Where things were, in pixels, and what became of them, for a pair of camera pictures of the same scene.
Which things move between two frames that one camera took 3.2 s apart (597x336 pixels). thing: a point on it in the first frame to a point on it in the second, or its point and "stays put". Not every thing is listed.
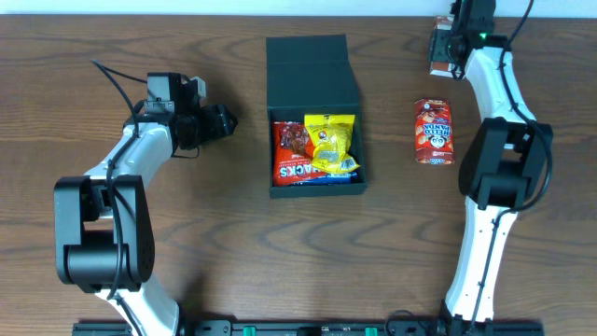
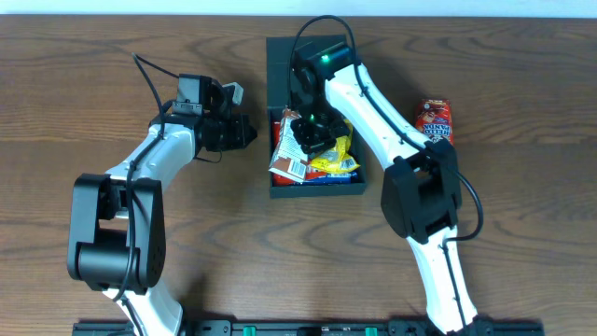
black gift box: x=312 y=76 stays put
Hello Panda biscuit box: x=434 y=132 stays put
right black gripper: x=441 y=53 to x=315 y=135
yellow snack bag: x=331 y=135 stays put
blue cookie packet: x=332 y=178 stays put
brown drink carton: x=440 y=63 to x=290 y=159
